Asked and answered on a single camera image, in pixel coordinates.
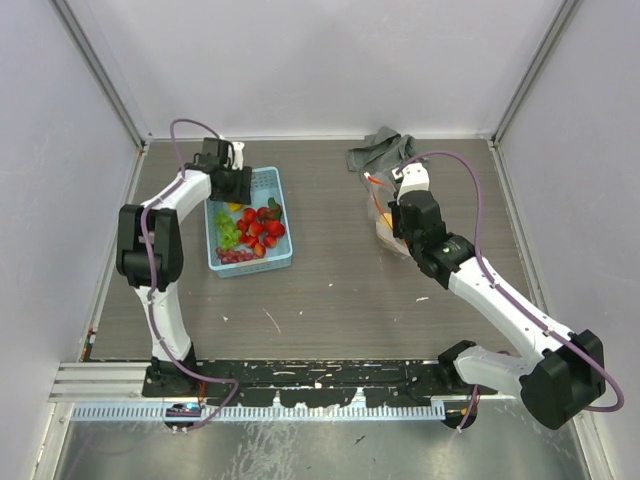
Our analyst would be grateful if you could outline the yellow apple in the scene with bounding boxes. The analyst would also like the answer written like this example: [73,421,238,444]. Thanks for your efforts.
[378,212,393,230]

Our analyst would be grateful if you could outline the blue plastic basket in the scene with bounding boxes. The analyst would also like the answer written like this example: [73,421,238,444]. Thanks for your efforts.
[205,167,293,278]

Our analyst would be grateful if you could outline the clear zip top bag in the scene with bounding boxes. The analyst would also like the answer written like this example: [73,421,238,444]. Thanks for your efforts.
[364,172,410,258]

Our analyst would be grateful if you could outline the green grape bunch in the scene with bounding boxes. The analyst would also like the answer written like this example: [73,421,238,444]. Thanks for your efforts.
[215,211,241,250]

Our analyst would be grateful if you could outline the red strawberry cluster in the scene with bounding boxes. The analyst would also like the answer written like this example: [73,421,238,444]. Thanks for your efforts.
[236,197,286,259]

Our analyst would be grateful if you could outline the purple grape bunch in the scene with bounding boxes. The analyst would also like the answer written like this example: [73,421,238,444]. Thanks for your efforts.
[216,248,257,265]

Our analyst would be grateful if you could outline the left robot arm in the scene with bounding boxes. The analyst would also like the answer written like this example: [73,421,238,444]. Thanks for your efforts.
[116,165,252,396]

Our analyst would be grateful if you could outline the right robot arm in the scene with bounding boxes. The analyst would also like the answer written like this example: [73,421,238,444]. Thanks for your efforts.
[389,190,606,430]

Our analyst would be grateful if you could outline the grey crumpled cloth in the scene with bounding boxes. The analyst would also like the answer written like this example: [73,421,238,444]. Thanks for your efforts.
[346,126,418,174]

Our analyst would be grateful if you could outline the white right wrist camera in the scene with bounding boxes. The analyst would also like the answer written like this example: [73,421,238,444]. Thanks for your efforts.
[392,162,430,199]

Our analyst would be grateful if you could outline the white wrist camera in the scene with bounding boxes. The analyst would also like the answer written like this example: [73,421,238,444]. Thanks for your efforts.
[192,138,247,171]
[392,162,430,199]

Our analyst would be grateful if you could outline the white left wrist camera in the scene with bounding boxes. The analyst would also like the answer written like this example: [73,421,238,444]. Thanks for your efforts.
[192,138,247,171]

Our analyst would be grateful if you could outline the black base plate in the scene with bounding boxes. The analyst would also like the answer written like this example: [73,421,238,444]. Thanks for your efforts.
[142,359,473,408]

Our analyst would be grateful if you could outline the blue slotted cable duct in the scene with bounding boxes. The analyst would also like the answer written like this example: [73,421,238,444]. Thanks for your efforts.
[70,400,446,423]

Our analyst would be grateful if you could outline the aluminium frame rail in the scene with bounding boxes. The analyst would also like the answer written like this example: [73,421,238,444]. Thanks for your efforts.
[49,362,149,402]

